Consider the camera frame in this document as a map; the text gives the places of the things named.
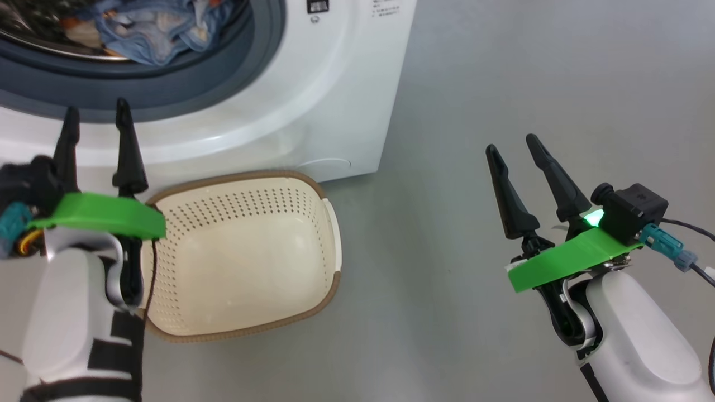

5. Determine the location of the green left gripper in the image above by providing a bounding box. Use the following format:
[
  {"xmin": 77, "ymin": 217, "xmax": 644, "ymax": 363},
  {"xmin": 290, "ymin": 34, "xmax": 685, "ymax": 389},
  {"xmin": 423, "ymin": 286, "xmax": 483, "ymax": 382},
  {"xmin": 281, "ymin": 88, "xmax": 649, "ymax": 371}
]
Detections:
[{"xmin": 28, "ymin": 98, "xmax": 167, "ymax": 308}]

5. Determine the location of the right black cable teal plug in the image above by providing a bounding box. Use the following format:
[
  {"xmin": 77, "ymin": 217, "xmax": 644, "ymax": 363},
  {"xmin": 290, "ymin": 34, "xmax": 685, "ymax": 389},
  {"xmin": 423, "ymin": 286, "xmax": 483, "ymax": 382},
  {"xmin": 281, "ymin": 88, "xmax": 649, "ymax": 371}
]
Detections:
[{"xmin": 640, "ymin": 219, "xmax": 715, "ymax": 280}]

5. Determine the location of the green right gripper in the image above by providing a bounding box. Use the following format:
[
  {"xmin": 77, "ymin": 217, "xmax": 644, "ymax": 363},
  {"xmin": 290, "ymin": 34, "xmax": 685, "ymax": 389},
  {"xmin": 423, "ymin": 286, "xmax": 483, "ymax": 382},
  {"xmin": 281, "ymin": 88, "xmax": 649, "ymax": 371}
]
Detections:
[{"xmin": 485, "ymin": 133, "xmax": 643, "ymax": 294}]

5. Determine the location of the cream perforated laundry basket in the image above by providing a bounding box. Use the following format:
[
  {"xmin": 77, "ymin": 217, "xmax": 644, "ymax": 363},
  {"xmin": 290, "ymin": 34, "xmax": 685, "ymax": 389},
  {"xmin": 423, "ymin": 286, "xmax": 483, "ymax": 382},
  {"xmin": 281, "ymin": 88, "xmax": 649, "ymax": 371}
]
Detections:
[{"xmin": 140, "ymin": 170, "xmax": 342, "ymax": 343}]

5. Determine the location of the left black cable teal plug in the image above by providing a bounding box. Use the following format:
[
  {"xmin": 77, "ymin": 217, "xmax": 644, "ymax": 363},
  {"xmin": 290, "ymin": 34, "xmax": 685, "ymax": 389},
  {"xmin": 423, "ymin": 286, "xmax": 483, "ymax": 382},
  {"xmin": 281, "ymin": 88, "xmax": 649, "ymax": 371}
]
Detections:
[{"xmin": 0, "ymin": 202, "xmax": 35, "ymax": 259}]

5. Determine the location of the blue cartoon print garment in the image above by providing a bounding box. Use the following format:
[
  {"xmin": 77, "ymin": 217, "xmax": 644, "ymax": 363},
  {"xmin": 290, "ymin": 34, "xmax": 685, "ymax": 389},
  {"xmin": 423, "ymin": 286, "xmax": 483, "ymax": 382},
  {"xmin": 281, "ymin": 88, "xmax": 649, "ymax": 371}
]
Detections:
[{"xmin": 92, "ymin": 3, "xmax": 238, "ymax": 66}]

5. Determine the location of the white front-load washing machine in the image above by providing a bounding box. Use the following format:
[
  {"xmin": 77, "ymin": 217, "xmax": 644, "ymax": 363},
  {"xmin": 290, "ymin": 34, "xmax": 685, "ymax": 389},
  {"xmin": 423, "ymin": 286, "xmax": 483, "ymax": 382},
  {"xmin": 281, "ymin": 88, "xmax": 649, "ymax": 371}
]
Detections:
[{"xmin": 0, "ymin": 0, "xmax": 418, "ymax": 185}]

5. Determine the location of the black cable teal plug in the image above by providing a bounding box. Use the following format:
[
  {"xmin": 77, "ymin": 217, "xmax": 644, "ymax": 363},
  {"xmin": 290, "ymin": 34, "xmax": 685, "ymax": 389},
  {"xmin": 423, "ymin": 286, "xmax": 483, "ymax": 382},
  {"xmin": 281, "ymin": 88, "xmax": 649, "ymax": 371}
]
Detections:
[
  {"xmin": 640, "ymin": 219, "xmax": 715, "ymax": 280},
  {"xmin": 0, "ymin": 202, "xmax": 35, "ymax": 259}
]

